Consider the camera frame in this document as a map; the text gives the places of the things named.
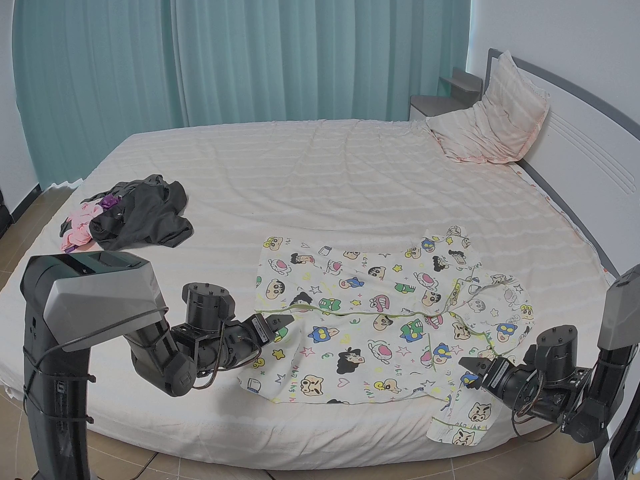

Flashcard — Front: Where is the bed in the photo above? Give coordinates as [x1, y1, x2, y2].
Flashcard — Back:
[0, 48, 640, 461]

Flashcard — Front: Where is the white printed pyjama top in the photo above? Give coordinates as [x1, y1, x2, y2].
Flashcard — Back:
[237, 225, 536, 446]

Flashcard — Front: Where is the grey white bedside table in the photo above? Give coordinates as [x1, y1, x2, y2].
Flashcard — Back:
[410, 67, 485, 121]

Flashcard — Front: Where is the pile of clothes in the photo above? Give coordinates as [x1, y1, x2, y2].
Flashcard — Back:
[59, 174, 194, 255]

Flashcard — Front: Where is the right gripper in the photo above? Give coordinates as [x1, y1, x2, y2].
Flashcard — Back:
[458, 356, 532, 405]

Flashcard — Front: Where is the cream striped pillow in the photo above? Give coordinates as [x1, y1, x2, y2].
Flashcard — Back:
[426, 50, 551, 165]

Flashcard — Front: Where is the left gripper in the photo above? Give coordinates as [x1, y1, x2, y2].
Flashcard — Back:
[221, 314, 297, 370]

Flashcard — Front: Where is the blue-green curtain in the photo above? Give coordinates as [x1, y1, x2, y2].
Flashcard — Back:
[170, 0, 473, 121]
[12, 0, 188, 189]

